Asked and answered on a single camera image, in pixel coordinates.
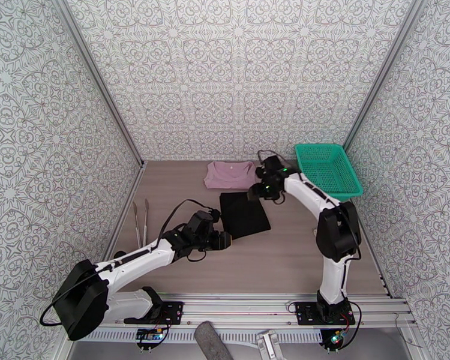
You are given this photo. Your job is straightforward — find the black garment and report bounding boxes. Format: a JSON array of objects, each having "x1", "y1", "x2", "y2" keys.
[{"x1": 218, "y1": 190, "x2": 272, "y2": 244}]

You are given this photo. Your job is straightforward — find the pink ribbed garment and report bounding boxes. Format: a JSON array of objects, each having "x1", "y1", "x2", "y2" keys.
[{"x1": 203, "y1": 161, "x2": 258, "y2": 191}]

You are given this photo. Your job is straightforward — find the green plastic basket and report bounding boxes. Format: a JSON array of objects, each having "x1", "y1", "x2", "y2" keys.
[{"x1": 293, "y1": 143, "x2": 364, "y2": 205}]

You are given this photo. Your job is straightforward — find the metal tweezers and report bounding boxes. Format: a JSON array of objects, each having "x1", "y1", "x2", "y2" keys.
[{"x1": 131, "y1": 200, "x2": 143, "y2": 250}]

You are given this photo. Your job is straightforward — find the perforated metal strip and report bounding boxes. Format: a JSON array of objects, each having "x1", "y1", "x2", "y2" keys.
[{"x1": 76, "y1": 329, "x2": 324, "y2": 344}]

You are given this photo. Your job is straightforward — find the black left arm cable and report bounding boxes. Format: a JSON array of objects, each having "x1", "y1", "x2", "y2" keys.
[{"x1": 39, "y1": 198, "x2": 222, "y2": 328}]

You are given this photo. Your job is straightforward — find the aluminium table edge frame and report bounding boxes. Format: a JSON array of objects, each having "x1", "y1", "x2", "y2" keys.
[{"x1": 64, "y1": 292, "x2": 414, "y2": 331}]

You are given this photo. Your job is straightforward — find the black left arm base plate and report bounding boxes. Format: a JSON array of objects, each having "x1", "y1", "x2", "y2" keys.
[{"x1": 124, "y1": 301, "x2": 185, "y2": 326}]

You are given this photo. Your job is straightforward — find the aluminium side rail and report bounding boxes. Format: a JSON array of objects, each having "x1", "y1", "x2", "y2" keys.
[
  {"x1": 86, "y1": 161, "x2": 148, "y2": 298},
  {"x1": 349, "y1": 199, "x2": 394, "y2": 299}
]

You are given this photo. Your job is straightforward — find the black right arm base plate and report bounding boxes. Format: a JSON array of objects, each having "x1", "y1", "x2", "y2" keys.
[{"x1": 295, "y1": 301, "x2": 356, "y2": 327}]

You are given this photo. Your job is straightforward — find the metal bracket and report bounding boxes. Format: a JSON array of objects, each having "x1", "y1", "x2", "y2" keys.
[{"x1": 256, "y1": 329, "x2": 287, "y2": 360}]

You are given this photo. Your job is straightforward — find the red and black power wire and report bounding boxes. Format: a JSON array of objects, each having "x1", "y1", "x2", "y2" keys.
[{"x1": 337, "y1": 294, "x2": 364, "y2": 351}]

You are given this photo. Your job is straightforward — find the aluminium corner post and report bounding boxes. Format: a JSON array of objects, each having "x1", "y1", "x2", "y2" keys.
[
  {"x1": 343, "y1": 0, "x2": 434, "y2": 150},
  {"x1": 49, "y1": 0, "x2": 145, "y2": 167}
]

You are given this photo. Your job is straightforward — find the thin loose wire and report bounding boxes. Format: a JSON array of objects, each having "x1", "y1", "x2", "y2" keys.
[{"x1": 394, "y1": 313, "x2": 424, "y2": 349}]

